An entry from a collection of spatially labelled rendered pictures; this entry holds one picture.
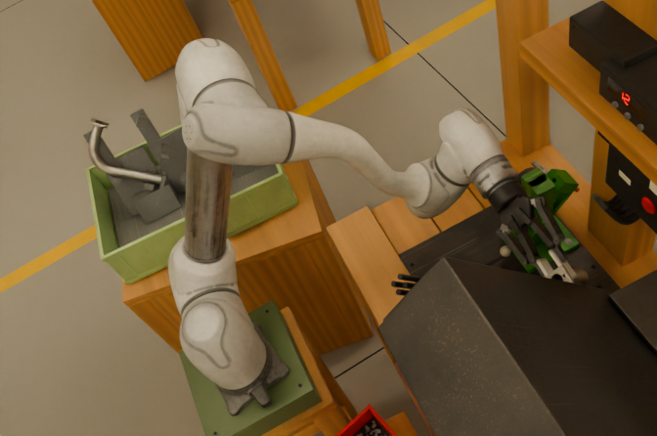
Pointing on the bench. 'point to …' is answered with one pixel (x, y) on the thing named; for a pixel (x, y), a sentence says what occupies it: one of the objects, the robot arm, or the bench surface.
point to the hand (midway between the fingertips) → (556, 269)
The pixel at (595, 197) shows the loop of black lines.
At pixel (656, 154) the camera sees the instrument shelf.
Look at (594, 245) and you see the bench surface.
